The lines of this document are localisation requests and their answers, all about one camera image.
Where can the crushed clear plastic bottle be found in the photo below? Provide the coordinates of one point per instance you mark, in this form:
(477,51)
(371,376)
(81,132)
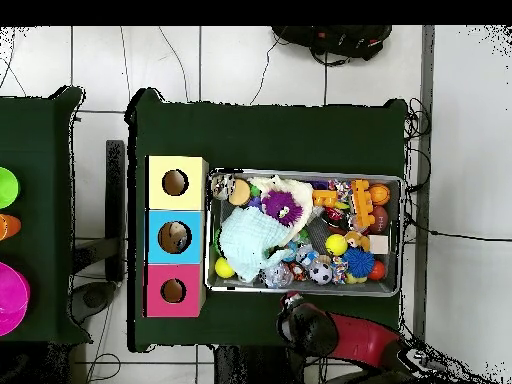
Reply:
(306,254)
(278,275)

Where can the small black white soccer ball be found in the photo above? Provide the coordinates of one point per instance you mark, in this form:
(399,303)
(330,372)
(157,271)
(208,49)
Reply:
(320,273)

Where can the mint green waffle cloth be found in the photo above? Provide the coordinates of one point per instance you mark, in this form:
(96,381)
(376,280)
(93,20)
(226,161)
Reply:
(248,240)

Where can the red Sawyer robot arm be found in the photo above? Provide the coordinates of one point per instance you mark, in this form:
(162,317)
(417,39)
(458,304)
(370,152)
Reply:
(360,336)

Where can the wooden box with three holes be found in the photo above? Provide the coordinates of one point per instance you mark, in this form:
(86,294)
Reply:
(156,188)

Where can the blue spiky rubber ball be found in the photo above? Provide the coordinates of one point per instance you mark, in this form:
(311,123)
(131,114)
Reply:
(358,262)

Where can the purple spiky monster toy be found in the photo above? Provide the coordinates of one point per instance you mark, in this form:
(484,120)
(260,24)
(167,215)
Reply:
(276,204)

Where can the cream knitted cloth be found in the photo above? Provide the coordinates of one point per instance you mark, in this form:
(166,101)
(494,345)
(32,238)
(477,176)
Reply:
(304,192)

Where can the long orange building block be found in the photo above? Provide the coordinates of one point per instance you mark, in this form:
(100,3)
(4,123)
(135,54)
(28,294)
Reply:
(362,204)

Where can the small orange basketball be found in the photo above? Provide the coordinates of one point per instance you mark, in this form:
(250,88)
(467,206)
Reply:
(380,194)

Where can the dark green table cloth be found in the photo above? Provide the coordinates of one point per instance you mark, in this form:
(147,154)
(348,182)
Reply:
(32,140)
(260,136)

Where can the black upright panel on stand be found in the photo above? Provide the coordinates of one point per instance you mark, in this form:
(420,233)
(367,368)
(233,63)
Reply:
(116,200)

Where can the black backpack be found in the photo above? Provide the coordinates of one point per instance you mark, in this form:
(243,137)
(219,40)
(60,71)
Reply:
(336,40)

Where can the magenta plastic bowl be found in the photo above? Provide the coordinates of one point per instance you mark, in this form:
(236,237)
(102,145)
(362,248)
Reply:
(12,300)

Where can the orange plastic cone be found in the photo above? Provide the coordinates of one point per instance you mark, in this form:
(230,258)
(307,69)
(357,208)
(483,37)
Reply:
(8,226)

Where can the green plastic cup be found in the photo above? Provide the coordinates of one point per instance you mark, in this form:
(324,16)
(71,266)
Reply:
(7,188)

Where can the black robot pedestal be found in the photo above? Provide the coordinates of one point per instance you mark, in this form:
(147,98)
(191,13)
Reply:
(256,368)

